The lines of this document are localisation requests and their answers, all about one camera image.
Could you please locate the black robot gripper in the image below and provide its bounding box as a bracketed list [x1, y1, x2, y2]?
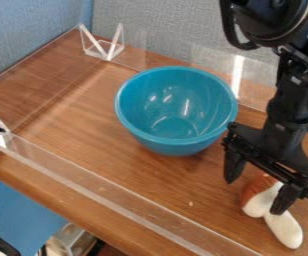
[222, 114, 308, 215]

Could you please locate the plush brown white mushroom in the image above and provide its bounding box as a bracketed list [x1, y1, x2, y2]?
[239, 174, 303, 249]

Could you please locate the blue plastic bowl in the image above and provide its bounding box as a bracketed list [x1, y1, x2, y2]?
[114, 66, 238, 156]

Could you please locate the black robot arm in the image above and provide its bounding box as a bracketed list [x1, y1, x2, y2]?
[219, 0, 308, 215]

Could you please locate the clear acrylic back barrier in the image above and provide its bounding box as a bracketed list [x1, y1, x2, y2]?
[112, 33, 277, 112]

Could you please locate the clear acrylic barrier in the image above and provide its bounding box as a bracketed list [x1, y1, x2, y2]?
[112, 33, 277, 112]
[0, 129, 261, 256]

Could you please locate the clear acrylic front barrier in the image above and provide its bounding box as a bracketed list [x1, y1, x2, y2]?
[0, 129, 261, 256]

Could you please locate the grey metal box below table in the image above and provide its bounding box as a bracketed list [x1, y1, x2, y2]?
[45, 223, 96, 256]

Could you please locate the clear acrylic corner bracket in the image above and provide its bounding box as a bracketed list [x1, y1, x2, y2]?
[78, 23, 124, 61]

